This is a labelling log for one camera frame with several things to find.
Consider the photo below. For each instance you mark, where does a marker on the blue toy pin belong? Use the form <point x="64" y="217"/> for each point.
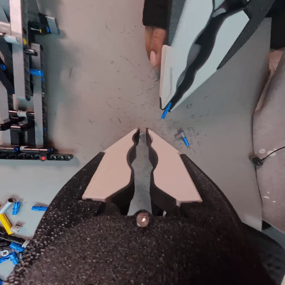
<point x="166" y="110"/>
<point x="185" y="140"/>

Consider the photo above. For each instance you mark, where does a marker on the person's right hand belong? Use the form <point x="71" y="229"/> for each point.
<point x="155" y="46"/>

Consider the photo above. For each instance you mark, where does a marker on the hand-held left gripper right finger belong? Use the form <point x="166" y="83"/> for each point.
<point x="176" y="178"/>

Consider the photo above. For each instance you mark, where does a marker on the grey toy brick chassis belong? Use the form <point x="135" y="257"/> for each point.
<point x="22" y="89"/>

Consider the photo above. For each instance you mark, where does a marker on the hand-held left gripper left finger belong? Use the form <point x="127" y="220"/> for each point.
<point x="107" y="178"/>

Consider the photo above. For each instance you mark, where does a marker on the pile of blue black pins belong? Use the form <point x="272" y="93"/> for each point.
<point x="11" y="222"/>

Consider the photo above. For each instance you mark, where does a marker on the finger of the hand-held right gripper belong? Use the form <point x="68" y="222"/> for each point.
<point x="218" y="49"/>
<point x="182" y="40"/>

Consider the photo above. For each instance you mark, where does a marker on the grey desk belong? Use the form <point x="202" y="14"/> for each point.
<point x="102" y="80"/>

